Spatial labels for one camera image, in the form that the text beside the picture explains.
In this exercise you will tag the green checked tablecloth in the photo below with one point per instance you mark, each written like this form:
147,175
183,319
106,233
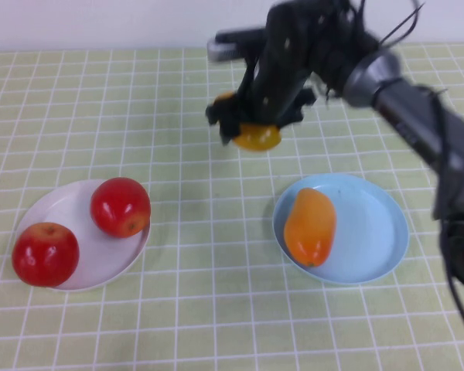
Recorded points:
100,116

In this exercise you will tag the white round plate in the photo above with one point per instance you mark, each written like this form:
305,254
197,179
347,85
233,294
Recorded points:
100,259

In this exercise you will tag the red apple with orange base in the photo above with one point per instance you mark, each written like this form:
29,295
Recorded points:
120,206

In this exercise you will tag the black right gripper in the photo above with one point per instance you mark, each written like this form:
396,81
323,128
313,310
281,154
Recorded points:
282,65

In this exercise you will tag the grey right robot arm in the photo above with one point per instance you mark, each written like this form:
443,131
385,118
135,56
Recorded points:
410,112

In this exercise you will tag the red apple with short stem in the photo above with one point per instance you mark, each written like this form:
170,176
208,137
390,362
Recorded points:
45,255

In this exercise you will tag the yellow orange mango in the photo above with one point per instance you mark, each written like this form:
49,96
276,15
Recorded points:
257,138

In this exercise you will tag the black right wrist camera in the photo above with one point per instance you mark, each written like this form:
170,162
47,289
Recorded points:
232,38

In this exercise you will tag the orange mango with stem tip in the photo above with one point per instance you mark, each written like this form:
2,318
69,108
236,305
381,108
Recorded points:
311,228

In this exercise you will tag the light blue round plate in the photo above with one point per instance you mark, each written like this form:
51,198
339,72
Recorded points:
371,232

